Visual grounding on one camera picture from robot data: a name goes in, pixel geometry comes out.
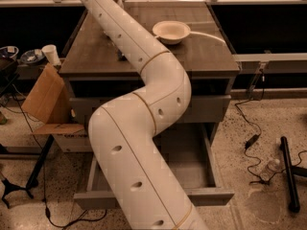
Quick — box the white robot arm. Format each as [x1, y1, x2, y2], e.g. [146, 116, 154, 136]
[81, 0, 208, 230]

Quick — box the closed grey top drawer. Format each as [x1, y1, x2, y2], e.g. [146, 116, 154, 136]
[70, 95, 230, 127]

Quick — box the open grey middle drawer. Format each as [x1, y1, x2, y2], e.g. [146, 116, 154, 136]
[74, 124, 234, 210]

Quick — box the grey drawer cabinet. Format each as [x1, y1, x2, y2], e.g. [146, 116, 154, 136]
[60, 0, 240, 140]

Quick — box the white paper bowl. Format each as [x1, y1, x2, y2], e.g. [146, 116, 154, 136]
[153, 21, 191, 45]

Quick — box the brown cardboard box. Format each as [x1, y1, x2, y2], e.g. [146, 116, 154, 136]
[21, 62, 94, 154]

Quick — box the white paper cup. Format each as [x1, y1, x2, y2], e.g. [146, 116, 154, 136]
[41, 44, 61, 66]

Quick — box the blue bowl near cup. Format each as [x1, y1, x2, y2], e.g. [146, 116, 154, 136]
[20, 49, 45, 66]

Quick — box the clear plastic water bottle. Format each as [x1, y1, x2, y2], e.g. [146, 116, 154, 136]
[260, 158, 281, 182]

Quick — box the black stand leg left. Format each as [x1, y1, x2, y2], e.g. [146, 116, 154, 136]
[26, 135, 54, 190]

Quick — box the black stand leg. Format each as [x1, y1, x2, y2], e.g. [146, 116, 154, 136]
[26, 135, 54, 190]
[280, 136, 307, 213]

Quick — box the black stand leg right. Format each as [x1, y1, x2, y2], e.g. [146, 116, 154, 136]
[280, 136, 307, 213]

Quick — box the blue bowl far left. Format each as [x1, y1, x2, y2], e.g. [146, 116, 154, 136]
[0, 46, 19, 60]

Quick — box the black tripod foot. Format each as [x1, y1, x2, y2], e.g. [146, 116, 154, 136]
[0, 172, 33, 208]

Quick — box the black power cable right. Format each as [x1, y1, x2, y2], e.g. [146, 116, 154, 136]
[234, 68, 307, 186]

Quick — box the black cable left floor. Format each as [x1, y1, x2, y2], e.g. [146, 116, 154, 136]
[9, 89, 108, 230]

